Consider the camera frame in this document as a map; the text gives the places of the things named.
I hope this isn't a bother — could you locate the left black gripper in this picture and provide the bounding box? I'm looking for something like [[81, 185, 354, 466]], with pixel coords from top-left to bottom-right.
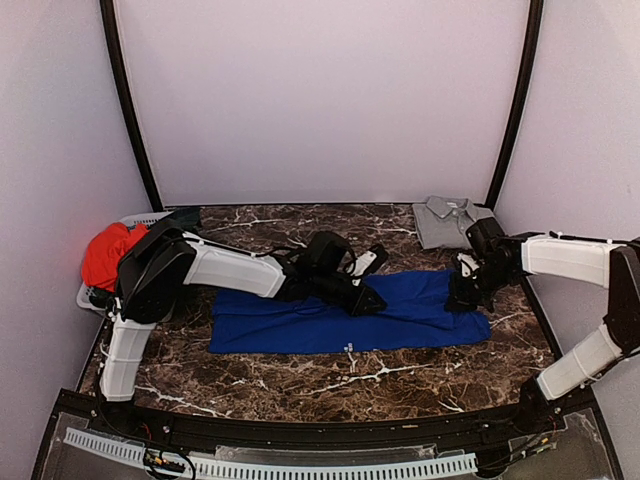
[[313, 270, 388, 318]]

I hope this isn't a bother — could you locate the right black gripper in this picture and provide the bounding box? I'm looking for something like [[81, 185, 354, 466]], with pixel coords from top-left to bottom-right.
[[445, 260, 516, 311]]

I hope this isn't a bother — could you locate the grey button shirt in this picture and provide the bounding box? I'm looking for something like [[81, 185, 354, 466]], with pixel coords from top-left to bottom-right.
[[412, 196, 494, 250]]

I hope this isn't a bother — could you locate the blue printed t-shirt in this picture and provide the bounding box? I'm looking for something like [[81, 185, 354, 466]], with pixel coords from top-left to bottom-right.
[[208, 268, 494, 357]]

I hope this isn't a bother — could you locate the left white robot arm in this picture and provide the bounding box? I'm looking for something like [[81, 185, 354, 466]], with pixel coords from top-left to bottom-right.
[[97, 219, 388, 436]]

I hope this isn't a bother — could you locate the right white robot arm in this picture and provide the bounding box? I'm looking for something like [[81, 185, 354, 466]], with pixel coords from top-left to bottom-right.
[[446, 218, 639, 434]]

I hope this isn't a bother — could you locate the grey laundry basket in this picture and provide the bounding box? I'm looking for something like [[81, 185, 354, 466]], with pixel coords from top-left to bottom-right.
[[76, 213, 168, 311]]

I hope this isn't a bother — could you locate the black garment in basket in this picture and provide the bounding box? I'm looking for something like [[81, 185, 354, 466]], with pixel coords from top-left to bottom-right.
[[76, 207, 201, 312]]

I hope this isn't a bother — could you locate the orange red garment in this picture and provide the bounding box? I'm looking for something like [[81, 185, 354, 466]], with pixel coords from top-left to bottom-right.
[[81, 222, 149, 293]]

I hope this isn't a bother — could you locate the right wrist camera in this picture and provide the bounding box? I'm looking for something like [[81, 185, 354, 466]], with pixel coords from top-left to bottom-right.
[[454, 252, 481, 278]]

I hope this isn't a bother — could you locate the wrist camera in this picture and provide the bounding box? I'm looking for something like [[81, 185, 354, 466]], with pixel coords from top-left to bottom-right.
[[454, 252, 481, 278], [346, 244, 389, 278]]

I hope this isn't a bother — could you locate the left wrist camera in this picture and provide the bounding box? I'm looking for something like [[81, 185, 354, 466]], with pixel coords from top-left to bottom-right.
[[346, 244, 389, 278]]

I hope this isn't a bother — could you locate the black curved front rail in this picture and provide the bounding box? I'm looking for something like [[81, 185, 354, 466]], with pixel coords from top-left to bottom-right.
[[54, 384, 596, 456]]

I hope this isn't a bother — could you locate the right black frame post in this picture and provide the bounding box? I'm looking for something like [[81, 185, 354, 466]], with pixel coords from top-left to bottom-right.
[[484, 0, 544, 211]]

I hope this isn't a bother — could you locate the black frame post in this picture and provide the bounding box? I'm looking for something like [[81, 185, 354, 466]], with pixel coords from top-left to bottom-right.
[[99, 0, 164, 213], [484, 0, 544, 211]]

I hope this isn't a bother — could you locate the white slotted cable duct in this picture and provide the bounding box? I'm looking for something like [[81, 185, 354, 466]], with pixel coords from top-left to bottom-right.
[[63, 428, 478, 479]]

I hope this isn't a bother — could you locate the left black frame post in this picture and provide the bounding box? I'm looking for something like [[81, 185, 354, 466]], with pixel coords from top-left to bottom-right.
[[99, 0, 164, 213]]

